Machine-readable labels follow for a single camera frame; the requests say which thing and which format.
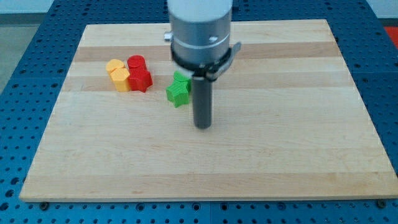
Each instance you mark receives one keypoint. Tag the light wooden board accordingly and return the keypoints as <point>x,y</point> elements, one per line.
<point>288,124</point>

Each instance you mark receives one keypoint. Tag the yellow cylinder block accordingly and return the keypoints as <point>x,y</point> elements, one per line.
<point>114,64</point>

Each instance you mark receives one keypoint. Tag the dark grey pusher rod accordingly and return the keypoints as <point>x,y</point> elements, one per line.
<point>202,102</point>

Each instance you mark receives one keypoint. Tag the yellow hexagon block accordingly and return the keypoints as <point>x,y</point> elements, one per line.
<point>120,79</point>

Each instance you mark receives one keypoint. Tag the green round block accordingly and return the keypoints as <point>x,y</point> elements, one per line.
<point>181,78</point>

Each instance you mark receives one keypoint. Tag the red star block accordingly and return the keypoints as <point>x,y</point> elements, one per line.
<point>140,80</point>

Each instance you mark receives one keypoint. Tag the green star block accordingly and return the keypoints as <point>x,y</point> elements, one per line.
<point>178,93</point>

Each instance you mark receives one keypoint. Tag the red cylinder block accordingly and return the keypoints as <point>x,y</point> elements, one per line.
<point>136,62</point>

